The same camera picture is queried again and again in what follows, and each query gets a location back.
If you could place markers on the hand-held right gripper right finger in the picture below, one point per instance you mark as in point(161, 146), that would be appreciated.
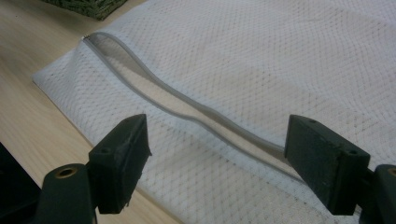
point(323, 165)

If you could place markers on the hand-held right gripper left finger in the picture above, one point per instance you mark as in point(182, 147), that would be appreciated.
point(120, 168)

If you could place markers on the white mesh laundry bag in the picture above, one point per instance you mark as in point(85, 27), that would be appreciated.
point(249, 62)

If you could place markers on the green woven basket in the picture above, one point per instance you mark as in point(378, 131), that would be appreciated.
point(90, 7)

